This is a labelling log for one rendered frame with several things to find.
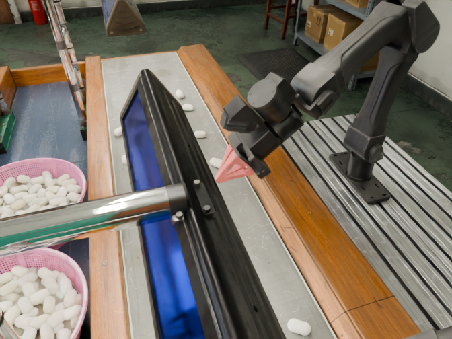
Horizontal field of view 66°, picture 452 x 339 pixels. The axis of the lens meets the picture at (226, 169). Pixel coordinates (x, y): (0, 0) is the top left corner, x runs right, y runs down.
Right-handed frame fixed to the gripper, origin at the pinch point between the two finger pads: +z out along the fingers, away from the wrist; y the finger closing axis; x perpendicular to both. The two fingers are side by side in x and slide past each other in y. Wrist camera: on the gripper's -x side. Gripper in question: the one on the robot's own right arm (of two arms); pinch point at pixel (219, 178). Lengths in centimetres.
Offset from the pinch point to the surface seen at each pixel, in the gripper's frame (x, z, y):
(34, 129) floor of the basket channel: -17, 43, -57
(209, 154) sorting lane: 7.8, 2.7, -18.8
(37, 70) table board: -22, 40, -92
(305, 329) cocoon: 7.3, 0.6, 30.7
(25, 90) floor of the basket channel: -21, 48, -88
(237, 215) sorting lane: 7.8, 2.9, 3.8
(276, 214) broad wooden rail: 11.5, -3.6, 7.0
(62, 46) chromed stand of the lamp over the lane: -29, 12, -47
